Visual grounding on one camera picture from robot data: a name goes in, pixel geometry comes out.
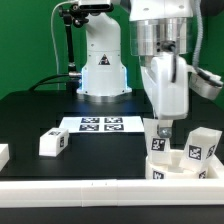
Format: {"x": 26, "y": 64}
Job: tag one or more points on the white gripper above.
{"x": 169, "y": 99}

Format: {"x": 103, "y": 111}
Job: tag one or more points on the white round stool seat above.
{"x": 174, "y": 171}

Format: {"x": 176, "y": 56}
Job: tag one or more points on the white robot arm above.
{"x": 158, "y": 38}

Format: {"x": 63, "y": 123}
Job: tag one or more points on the white marker sheet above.
{"x": 107, "y": 124}

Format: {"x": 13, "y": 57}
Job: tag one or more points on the white front fence bar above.
{"x": 91, "y": 193}

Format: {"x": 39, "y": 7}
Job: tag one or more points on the white left fence bar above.
{"x": 4, "y": 155}

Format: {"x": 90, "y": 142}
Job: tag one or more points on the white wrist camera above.
{"x": 206, "y": 84}

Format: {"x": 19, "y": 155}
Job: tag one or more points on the white camera on mount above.
{"x": 95, "y": 5}

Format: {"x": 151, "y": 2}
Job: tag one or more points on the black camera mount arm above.
{"x": 72, "y": 17}

